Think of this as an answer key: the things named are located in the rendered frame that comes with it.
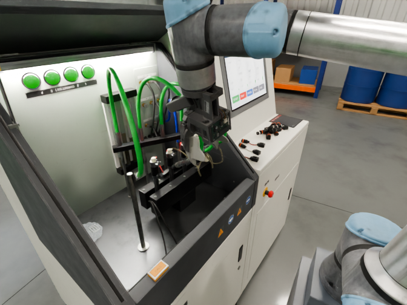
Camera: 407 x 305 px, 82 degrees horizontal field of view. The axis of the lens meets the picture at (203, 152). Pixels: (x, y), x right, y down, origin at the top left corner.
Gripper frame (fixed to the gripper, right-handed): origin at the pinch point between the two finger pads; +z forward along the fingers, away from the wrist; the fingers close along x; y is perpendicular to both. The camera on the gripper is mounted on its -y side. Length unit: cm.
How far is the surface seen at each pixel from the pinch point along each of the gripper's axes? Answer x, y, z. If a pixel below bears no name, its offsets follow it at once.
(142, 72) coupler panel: 18, -56, -2
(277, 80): 441, -242, 229
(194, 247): -12.8, 4.1, 28.0
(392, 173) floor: 235, 37, 184
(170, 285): -24.7, 6.1, 30.6
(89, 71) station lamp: -4, -52, -12
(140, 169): -14.4, -8.5, 0.4
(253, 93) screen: 70, -36, 26
